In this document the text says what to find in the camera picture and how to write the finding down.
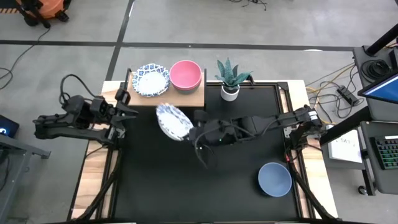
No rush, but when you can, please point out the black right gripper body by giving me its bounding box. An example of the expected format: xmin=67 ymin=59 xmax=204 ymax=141
xmin=188 ymin=119 xmax=228 ymax=147

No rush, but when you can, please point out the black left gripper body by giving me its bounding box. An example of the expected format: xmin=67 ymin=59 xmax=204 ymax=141
xmin=89 ymin=96 xmax=121 ymax=127

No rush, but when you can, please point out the blue white patterned bowl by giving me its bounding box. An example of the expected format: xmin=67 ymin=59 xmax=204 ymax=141
xmin=131 ymin=63 xmax=171 ymax=98
xmin=155 ymin=103 xmax=195 ymax=142

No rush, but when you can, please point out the pink bowl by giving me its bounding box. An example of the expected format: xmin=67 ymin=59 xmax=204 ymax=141
xmin=169 ymin=60 xmax=203 ymax=90

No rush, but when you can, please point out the wooden shelf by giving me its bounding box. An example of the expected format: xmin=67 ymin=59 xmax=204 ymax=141
xmin=123 ymin=68 xmax=207 ymax=108

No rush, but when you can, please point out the black table mat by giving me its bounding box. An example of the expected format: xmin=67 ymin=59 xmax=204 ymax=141
xmin=112 ymin=84 xmax=302 ymax=220

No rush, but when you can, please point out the potted plant in white pot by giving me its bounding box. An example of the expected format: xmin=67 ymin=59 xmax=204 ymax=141
xmin=214 ymin=57 xmax=253 ymax=102

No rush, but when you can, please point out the grey metal stand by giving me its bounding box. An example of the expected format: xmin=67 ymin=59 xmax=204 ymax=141
xmin=0 ymin=133 xmax=52 ymax=224

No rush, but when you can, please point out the dark device with blue light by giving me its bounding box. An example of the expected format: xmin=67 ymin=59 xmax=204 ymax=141
xmin=0 ymin=114 xmax=21 ymax=139

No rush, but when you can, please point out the orange shop vacuum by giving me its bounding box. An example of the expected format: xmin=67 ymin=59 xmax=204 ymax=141
xmin=14 ymin=0 xmax=73 ymax=29

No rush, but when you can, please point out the black diagonal support beam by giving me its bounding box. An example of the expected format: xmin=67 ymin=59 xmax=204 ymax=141
xmin=319 ymin=106 xmax=374 ymax=146

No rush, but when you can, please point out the white paper sign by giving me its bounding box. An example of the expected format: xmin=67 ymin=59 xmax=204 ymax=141
xmin=327 ymin=128 xmax=364 ymax=164

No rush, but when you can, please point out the black power strip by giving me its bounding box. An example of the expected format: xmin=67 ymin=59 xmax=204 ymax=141
xmin=336 ymin=85 xmax=361 ymax=106

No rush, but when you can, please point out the monitor with blue screen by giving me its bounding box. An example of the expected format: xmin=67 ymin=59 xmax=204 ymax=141
xmin=357 ymin=72 xmax=398 ymax=105

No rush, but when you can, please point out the grey equipment cart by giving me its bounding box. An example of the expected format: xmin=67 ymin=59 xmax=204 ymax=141
xmin=352 ymin=45 xmax=398 ymax=196

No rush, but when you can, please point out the backlit keyboard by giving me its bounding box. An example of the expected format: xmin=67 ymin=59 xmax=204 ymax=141
xmin=369 ymin=134 xmax=398 ymax=170

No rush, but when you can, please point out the black pole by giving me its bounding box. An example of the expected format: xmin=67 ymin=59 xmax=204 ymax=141
xmin=364 ymin=23 xmax=398 ymax=57

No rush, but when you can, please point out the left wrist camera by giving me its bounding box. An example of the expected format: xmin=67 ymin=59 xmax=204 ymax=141
xmin=90 ymin=96 xmax=109 ymax=115

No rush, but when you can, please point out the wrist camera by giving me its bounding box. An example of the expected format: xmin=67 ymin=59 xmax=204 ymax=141
xmin=193 ymin=109 xmax=210 ymax=124
xmin=90 ymin=96 xmax=109 ymax=115

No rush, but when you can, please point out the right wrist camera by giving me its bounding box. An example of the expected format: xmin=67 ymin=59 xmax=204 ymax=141
xmin=193 ymin=109 xmax=210 ymax=124

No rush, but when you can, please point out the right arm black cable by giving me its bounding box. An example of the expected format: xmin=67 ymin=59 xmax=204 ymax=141
xmin=193 ymin=124 xmax=218 ymax=170

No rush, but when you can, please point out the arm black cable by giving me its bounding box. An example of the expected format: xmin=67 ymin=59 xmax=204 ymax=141
xmin=58 ymin=73 xmax=98 ymax=106
xmin=193 ymin=124 xmax=218 ymax=170

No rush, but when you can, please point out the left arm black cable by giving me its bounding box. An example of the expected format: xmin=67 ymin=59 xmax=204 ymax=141
xmin=58 ymin=73 xmax=98 ymax=106

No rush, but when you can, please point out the black floor cable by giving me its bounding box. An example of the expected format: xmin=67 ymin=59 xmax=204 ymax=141
xmin=0 ymin=27 xmax=52 ymax=91

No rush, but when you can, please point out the yellow floor cable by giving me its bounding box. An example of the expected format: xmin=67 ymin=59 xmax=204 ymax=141
xmin=305 ymin=63 xmax=356 ymax=126

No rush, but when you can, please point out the black cable bundle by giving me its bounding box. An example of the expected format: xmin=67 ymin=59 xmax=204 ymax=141
xmin=228 ymin=0 xmax=269 ymax=12

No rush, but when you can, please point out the coiled black cable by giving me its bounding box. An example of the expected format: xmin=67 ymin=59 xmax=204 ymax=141
xmin=360 ymin=58 xmax=393 ymax=83

